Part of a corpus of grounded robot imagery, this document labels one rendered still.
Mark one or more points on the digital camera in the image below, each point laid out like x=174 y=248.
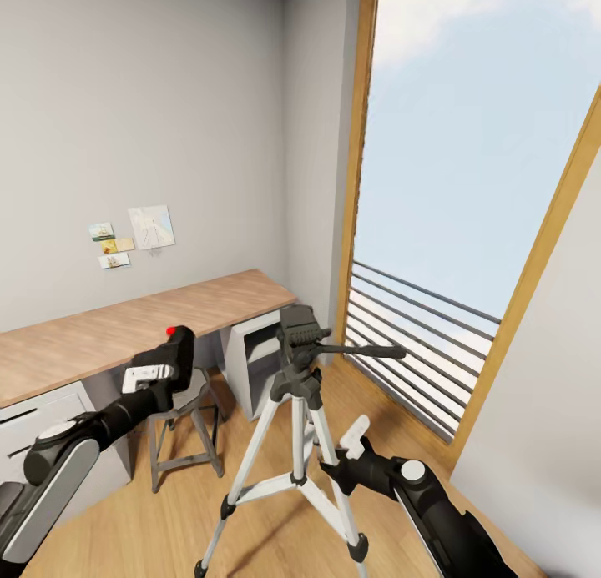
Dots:
x=177 y=352

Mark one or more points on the map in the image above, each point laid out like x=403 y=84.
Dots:
x=152 y=226
x=124 y=244

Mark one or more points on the camera tripod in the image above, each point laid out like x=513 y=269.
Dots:
x=300 y=344

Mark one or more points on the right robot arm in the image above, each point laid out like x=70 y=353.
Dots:
x=458 y=545

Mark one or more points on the taboret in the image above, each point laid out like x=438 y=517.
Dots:
x=187 y=402

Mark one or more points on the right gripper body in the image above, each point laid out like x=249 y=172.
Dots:
x=350 y=472

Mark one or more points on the desk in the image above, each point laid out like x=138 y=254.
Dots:
x=53 y=371

